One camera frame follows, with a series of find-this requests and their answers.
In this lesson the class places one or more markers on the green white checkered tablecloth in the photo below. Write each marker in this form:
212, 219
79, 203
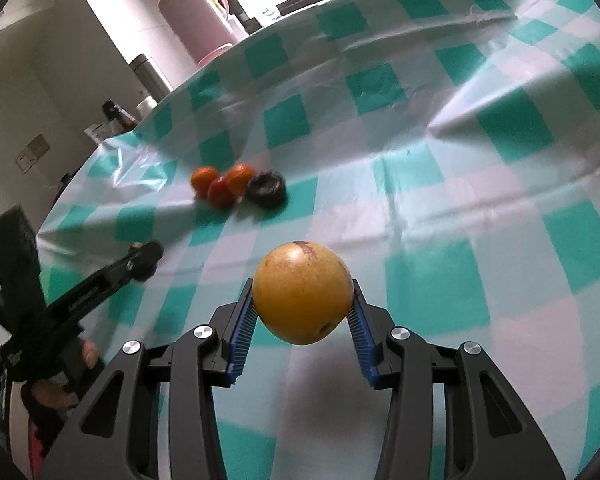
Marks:
455, 210

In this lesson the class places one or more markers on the steel thermos flask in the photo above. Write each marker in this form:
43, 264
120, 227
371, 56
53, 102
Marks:
150, 72

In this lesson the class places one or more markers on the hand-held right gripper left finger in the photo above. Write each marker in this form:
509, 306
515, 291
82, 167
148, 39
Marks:
240, 340

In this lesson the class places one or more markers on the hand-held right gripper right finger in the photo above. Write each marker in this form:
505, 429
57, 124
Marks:
362, 340

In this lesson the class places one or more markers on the yellow round fruit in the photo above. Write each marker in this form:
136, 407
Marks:
302, 292

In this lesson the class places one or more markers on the dark purple mangosteen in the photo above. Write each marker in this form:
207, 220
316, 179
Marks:
266, 188

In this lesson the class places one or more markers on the dark small bottle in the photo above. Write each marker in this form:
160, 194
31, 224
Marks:
115, 112

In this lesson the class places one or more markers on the pink water bottle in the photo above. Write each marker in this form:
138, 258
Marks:
195, 20

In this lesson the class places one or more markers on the small white plastic bottle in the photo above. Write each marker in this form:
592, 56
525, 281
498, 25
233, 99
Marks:
237, 29

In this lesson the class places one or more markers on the small orange tangerine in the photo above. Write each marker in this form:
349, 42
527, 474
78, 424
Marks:
203, 180
238, 178

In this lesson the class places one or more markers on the white wall socket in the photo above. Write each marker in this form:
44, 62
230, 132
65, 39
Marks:
32, 153

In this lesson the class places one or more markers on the small dark red fruit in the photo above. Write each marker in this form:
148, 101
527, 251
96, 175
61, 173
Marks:
220, 191

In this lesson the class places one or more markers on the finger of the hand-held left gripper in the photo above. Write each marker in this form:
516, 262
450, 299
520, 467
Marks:
115, 275

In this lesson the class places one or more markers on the small white jar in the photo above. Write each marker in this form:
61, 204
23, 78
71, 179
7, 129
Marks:
146, 105

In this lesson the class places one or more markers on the person's left hand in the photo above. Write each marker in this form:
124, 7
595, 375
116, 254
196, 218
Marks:
89, 352

